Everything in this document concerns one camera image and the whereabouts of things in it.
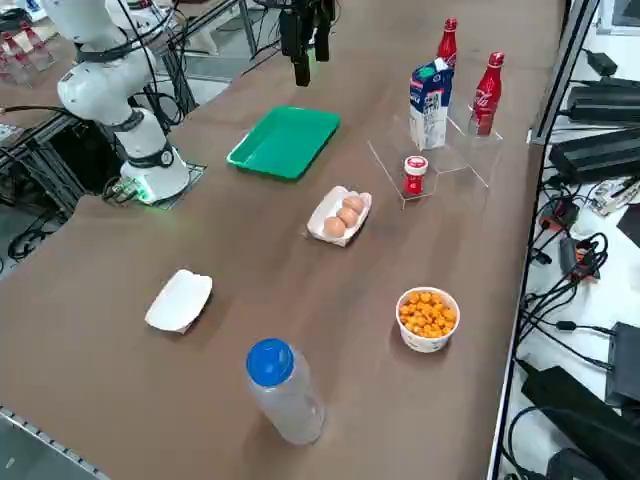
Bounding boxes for clear acrylic step shelf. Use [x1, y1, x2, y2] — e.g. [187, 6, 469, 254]
[367, 102, 505, 210]

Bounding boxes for large black power brick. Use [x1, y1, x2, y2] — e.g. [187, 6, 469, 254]
[567, 77, 640, 126]
[548, 127, 640, 184]

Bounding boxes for white paper snack cup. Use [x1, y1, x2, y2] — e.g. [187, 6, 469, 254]
[395, 286, 461, 354]

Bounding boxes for white paper egg box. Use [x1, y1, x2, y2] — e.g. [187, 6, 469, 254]
[305, 185, 373, 248]

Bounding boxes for small black adapter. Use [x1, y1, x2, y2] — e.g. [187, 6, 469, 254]
[584, 49, 619, 76]

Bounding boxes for aluminium frame post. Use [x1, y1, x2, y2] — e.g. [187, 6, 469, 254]
[528, 0, 601, 146]

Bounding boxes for white paper snack box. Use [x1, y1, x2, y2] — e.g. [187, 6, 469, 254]
[144, 268, 214, 335]

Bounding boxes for black flat box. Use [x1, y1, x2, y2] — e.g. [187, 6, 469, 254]
[604, 322, 640, 406]

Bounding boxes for clear rack with red bottles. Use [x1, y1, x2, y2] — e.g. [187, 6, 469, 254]
[0, 22, 59, 86]

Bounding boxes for orange puffed snacks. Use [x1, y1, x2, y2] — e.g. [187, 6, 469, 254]
[399, 290, 457, 337]

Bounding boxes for orange black connector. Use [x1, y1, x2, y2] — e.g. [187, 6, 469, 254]
[558, 237, 609, 284]
[538, 197, 581, 231]

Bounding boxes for black aluminium frame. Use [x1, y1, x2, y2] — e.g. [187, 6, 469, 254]
[0, 107, 126, 221]

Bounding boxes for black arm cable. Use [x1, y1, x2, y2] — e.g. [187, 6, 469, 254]
[74, 0, 201, 131]

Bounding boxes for aluminium table edge rail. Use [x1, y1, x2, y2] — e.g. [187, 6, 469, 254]
[0, 404, 111, 480]

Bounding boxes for blue white milk carton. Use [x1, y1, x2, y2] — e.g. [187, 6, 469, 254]
[408, 57, 455, 152]

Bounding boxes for long black power brick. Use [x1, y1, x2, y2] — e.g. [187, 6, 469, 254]
[519, 366, 640, 480]

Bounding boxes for green plastic tray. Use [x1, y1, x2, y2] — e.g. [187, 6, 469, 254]
[225, 105, 343, 182]

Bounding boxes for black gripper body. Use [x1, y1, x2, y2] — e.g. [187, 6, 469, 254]
[287, 0, 336, 25]

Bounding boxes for red jar white lid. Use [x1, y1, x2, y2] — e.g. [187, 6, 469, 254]
[402, 155, 430, 197]

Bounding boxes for red cola bottle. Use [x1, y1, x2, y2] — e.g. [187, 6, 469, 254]
[468, 51, 505, 138]
[436, 18, 459, 69]

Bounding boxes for clear bottle blue lid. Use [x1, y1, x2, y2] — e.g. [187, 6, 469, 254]
[245, 338, 329, 447]

